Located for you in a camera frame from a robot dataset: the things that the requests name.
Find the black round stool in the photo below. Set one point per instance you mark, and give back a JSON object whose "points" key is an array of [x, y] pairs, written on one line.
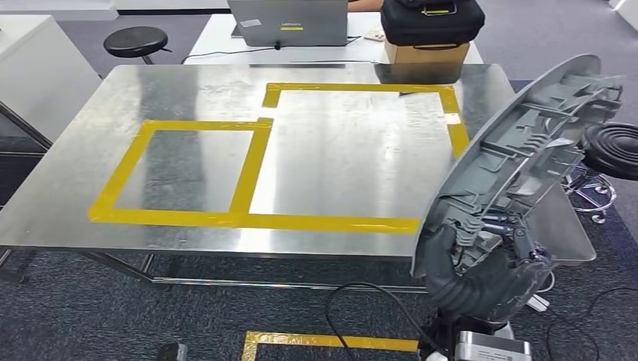
{"points": [[134, 41]]}

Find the dark grey robot left leg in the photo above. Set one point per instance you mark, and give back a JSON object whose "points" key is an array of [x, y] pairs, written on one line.
{"points": [[172, 353]]}

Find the small white keypad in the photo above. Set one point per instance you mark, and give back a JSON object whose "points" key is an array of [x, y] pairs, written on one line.
{"points": [[375, 35]]}

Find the cardboard box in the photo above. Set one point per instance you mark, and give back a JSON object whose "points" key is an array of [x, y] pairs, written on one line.
{"points": [[423, 54]]}

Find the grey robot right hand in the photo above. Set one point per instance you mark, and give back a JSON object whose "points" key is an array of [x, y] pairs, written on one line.
{"points": [[528, 284]]}

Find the grey laptop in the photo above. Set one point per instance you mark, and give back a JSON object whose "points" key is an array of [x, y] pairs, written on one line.
{"points": [[289, 20]]}

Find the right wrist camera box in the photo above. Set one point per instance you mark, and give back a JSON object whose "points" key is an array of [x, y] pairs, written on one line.
{"points": [[493, 349]]}

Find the silver wheel hubcap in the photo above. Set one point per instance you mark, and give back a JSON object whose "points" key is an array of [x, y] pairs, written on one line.
{"points": [[528, 134]]}

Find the person's forearm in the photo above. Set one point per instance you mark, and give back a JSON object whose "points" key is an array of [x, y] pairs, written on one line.
{"points": [[366, 5]]}

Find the stainless steel workbench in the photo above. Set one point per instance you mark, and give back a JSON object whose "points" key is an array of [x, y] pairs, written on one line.
{"points": [[75, 189]]}

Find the black carry case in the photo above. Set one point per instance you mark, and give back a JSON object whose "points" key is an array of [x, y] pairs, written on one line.
{"points": [[428, 27]]}

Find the white table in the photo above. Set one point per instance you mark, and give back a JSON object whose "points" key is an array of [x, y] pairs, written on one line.
{"points": [[40, 74]]}

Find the black ribbed-seat stool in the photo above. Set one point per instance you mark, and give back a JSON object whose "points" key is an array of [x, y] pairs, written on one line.
{"points": [[613, 149]]}

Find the white desk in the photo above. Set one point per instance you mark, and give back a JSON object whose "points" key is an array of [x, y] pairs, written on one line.
{"points": [[214, 35]]}

